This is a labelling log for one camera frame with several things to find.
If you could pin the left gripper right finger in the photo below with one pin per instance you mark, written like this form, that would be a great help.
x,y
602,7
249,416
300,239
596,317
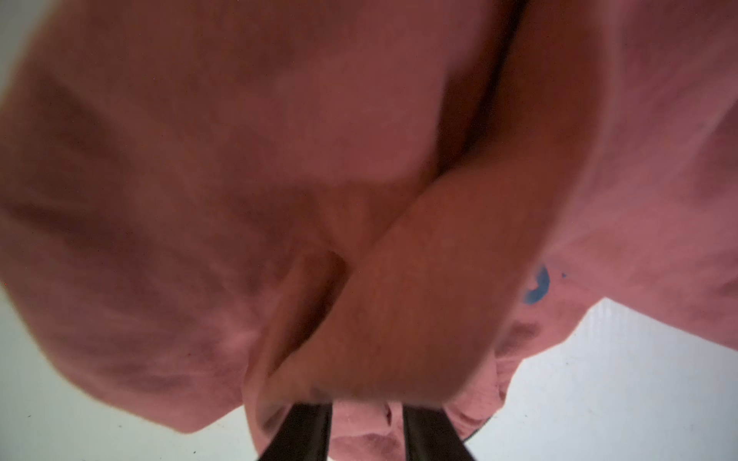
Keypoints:
x,y
430,436

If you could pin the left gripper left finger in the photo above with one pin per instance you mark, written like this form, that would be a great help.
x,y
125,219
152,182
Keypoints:
x,y
303,436

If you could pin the red tank top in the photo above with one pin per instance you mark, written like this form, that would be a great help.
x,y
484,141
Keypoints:
x,y
212,205

